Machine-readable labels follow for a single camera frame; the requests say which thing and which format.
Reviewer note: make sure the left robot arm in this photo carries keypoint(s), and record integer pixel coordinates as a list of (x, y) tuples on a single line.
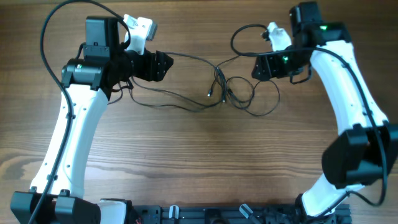
[(113, 52)]

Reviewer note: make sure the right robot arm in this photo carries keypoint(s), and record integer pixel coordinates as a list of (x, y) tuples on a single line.
[(366, 147)]

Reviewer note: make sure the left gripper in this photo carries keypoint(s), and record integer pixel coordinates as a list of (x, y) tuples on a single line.
[(153, 70)]

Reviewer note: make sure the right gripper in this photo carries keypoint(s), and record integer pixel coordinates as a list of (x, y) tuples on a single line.
[(270, 65)]

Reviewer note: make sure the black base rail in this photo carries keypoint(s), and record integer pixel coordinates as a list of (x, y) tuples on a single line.
[(270, 214)]

